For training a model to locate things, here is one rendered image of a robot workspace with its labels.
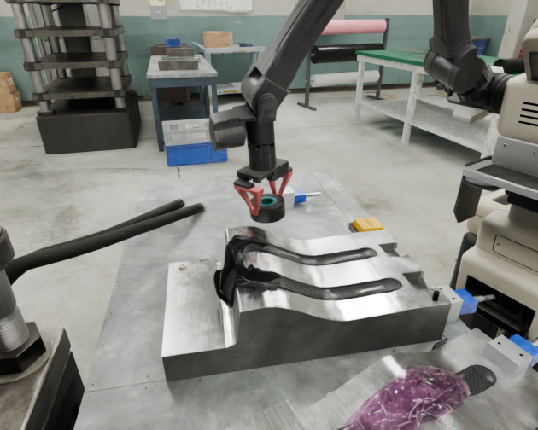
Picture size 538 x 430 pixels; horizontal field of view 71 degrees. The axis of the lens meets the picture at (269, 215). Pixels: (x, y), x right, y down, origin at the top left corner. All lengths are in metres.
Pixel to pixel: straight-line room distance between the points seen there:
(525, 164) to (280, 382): 0.67
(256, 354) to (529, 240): 0.67
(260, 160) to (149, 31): 6.28
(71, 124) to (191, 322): 3.99
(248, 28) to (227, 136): 6.41
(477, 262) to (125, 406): 0.84
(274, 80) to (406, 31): 7.58
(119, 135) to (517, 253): 4.04
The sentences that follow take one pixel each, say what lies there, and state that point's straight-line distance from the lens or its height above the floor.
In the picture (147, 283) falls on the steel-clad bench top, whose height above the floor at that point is 0.80.
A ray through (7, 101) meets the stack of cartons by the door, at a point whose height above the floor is 0.17.
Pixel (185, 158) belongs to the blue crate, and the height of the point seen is 0.08.
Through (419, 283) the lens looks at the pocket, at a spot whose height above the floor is 0.86.
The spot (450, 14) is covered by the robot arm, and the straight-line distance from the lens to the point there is 0.88.
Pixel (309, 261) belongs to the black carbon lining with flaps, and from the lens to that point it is 0.80.
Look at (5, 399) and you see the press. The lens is 0.81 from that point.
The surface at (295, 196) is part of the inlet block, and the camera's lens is 1.18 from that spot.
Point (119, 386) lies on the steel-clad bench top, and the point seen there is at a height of 0.80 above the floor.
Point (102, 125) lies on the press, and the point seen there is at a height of 0.27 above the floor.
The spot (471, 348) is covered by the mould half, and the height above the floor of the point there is 0.85.
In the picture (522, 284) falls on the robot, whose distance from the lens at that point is 1.05.
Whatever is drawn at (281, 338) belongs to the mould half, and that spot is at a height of 0.86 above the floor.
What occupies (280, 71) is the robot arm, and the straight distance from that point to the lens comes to 0.70.
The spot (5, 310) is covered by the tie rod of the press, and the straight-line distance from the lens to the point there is 0.77.
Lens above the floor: 1.34
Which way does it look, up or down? 28 degrees down
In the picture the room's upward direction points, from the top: straight up
